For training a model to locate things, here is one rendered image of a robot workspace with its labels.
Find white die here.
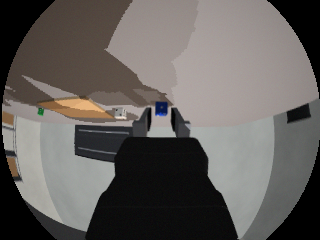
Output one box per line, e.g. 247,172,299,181
114,108,127,119

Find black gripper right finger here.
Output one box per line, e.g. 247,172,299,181
171,108,191,137

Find green die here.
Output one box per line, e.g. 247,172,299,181
37,108,44,116

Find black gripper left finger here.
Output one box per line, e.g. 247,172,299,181
132,107,152,137

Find blue die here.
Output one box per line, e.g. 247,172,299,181
155,102,168,116

